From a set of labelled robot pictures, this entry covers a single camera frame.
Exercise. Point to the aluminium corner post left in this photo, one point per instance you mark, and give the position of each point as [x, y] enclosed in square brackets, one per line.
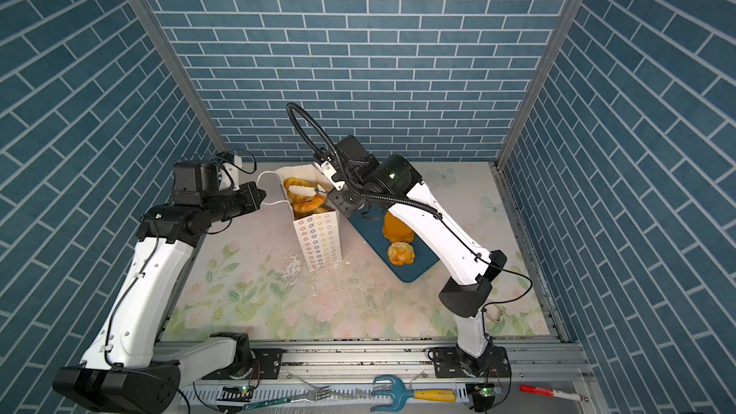
[161, 43]

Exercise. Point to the teal yellow garden fork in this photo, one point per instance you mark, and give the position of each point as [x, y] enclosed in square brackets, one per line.
[394, 388]

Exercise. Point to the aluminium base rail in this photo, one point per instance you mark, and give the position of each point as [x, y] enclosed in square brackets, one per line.
[357, 361]

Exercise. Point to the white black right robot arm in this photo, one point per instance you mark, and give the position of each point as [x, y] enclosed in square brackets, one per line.
[396, 186]

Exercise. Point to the dark teal tray mat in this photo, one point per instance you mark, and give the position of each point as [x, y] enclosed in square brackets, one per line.
[371, 228]

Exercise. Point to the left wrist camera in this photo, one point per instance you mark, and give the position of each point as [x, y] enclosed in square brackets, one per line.
[229, 168]

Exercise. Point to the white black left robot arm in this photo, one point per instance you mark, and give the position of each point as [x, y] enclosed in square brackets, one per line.
[120, 372]

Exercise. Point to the metal fork green handle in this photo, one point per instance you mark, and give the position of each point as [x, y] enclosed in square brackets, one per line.
[314, 395]

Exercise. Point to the beige rubber band loop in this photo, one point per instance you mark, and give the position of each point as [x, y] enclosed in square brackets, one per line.
[493, 313]

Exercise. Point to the large round orange cake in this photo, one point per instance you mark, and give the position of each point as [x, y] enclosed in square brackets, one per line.
[397, 231]

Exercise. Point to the knotted yellow bread roll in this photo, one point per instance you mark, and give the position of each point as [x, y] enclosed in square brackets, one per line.
[401, 254]

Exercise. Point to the ring doughnut bread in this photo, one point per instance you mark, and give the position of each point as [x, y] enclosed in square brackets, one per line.
[306, 206]

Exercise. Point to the white paper bag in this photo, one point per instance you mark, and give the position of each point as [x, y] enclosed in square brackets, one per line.
[317, 234]

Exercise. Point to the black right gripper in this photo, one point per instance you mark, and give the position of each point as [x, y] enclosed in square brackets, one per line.
[335, 195]

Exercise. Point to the aluminium corner post right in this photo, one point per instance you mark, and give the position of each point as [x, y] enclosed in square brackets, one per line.
[552, 49]

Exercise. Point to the small orange bread wedge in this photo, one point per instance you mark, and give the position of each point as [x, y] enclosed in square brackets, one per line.
[298, 187]

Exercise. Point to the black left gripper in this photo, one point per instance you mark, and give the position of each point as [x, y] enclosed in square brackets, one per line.
[251, 203]

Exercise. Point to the aluminium corner post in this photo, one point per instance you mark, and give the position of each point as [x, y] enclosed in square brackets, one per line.
[552, 49]
[161, 43]

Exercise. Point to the red white marker pen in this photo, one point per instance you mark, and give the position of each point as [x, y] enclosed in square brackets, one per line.
[553, 393]

